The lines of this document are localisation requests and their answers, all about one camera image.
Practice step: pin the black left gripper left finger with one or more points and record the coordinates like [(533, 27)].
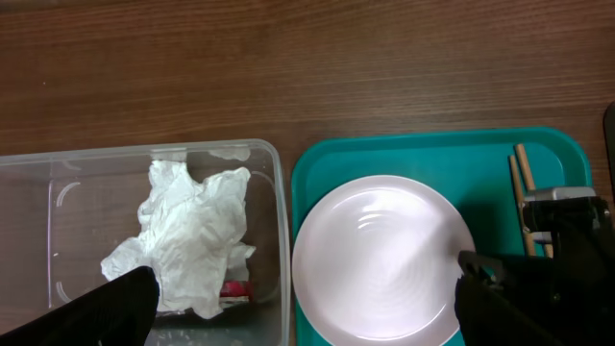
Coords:
[(120, 312)]

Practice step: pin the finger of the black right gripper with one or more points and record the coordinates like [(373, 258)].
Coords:
[(480, 268)]

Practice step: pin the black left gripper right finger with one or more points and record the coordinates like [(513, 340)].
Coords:
[(487, 319)]

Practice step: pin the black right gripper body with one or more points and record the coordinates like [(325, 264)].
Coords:
[(576, 222)]

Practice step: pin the wooden chopstick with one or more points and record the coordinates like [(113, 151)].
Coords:
[(519, 199), (522, 158)]

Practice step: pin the white napkin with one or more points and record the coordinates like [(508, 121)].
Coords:
[(190, 232)]

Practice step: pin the red wrapper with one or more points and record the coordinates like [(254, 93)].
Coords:
[(237, 291)]

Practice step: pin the large pink plate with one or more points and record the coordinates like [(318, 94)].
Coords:
[(375, 263)]

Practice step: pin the clear plastic waste bin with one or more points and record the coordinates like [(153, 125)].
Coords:
[(63, 212)]

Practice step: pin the teal serving tray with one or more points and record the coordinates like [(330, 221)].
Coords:
[(469, 168)]

